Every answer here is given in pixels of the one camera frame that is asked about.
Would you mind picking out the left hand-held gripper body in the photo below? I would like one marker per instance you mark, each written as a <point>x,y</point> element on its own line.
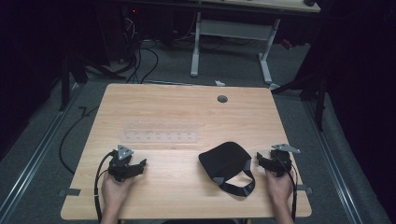
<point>120,161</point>

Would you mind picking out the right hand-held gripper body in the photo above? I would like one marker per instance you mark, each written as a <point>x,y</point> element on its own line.
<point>282,160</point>

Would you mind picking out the black metal stand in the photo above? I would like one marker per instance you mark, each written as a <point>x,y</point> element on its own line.
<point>66,77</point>
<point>320,93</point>

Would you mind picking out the red object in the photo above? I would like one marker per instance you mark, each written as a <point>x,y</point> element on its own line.
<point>287,44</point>

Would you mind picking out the person's right hand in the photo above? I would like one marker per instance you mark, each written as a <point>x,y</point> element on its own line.
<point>281,191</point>

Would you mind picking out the white desk frame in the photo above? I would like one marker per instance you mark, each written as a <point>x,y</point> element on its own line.
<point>233,29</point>

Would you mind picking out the black eye mask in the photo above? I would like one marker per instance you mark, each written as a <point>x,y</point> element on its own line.
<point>222,160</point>

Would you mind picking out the white scrap of paper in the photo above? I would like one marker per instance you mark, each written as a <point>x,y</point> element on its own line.
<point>219,83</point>

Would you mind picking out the metal floor rail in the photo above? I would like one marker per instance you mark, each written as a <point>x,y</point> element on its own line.
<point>331,161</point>
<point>34,158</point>

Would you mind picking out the grey tape strip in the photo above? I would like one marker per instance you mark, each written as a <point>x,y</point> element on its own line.
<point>305,188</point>
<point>70,192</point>

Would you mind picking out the person's left hand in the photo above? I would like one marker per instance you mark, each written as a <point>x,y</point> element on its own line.
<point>113,194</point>

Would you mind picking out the clear plastic rack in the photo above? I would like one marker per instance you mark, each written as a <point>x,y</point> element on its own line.
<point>160,132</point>

